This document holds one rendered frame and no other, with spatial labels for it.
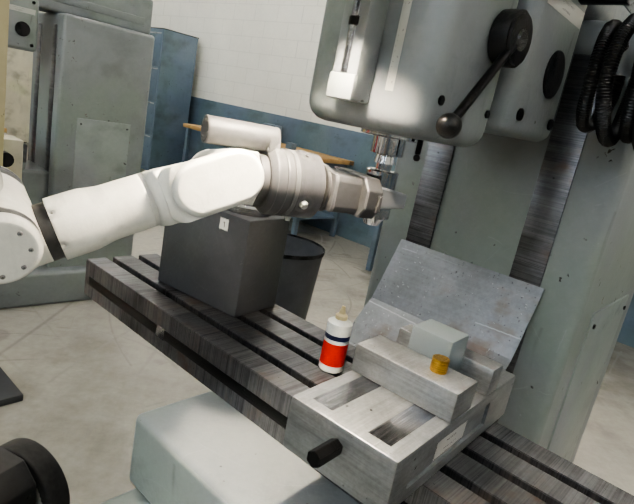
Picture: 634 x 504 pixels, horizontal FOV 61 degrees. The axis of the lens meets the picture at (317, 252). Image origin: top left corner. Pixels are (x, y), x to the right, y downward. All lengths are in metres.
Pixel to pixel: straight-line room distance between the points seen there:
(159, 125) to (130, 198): 7.37
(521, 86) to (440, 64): 0.19
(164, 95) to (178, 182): 7.38
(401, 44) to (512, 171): 0.48
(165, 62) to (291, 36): 1.90
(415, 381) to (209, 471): 0.29
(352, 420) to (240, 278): 0.44
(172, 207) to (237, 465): 0.36
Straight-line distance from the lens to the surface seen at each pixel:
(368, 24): 0.68
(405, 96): 0.67
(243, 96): 7.52
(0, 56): 2.27
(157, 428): 0.83
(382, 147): 0.76
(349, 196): 0.71
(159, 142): 8.03
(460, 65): 0.71
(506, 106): 0.82
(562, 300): 1.07
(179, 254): 1.09
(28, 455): 1.22
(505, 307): 1.08
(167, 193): 0.62
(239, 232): 0.97
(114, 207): 0.63
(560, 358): 1.10
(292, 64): 6.93
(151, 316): 1.04
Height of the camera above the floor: 1.32
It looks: 14 degrees down
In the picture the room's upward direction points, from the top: 11 degrees clockwise
